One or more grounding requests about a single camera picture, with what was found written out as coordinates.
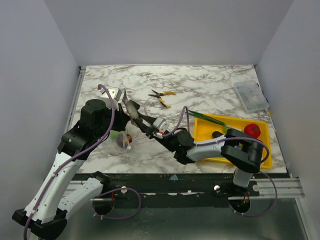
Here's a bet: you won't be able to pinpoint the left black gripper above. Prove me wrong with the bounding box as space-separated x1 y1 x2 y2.
95 102 132 139

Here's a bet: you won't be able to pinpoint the grey toy fish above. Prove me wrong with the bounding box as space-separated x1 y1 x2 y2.
122 90 141 128

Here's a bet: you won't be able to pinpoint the clear zip top bag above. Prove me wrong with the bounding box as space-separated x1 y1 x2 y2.
107 124 140 153

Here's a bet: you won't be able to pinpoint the green cabbage toy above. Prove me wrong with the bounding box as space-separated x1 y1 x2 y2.
109 130 121 141

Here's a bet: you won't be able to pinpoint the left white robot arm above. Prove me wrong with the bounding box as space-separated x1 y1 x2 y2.
12 99 130 240

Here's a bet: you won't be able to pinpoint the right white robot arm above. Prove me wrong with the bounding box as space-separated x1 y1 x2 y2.
129 111 270 196

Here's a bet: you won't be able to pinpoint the yellow plastic tray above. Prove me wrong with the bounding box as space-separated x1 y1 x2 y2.
193 113 273 170

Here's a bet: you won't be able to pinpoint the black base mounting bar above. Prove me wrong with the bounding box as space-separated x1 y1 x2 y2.
72 172 261 208

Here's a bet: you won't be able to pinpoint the purple toy eggplant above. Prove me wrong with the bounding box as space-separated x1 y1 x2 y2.
212 131 226 140

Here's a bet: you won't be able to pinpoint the green onion toy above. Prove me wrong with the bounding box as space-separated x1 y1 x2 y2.
188 110 232 132

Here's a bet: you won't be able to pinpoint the red toy tomato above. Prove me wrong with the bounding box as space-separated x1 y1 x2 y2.
243 123 261 138

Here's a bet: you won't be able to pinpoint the clear plastic screw box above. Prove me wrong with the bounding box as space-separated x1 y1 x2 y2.
233 80 269 113

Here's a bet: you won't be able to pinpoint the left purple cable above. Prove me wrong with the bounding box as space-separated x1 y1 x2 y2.
22 84 116 240

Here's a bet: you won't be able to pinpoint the purple cable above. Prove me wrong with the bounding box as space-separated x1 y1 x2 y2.
22 84 116 240
162 105 279 217

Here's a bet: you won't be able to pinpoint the yellow handled pliers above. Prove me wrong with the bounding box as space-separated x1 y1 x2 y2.
147 89 177 109

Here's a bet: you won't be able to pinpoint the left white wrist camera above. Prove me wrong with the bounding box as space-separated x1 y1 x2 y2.
99 87 123 108

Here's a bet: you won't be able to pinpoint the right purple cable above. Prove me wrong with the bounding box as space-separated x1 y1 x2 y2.
162 105 279 217

